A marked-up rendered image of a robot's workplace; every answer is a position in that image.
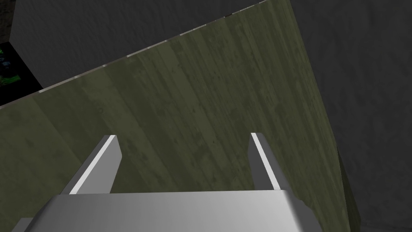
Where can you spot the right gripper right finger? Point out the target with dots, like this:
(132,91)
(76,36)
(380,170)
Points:
(264,167)

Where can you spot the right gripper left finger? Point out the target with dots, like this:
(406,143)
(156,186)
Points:
(98,170)

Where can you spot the black picture with green marks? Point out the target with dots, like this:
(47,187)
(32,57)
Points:
(13,75)

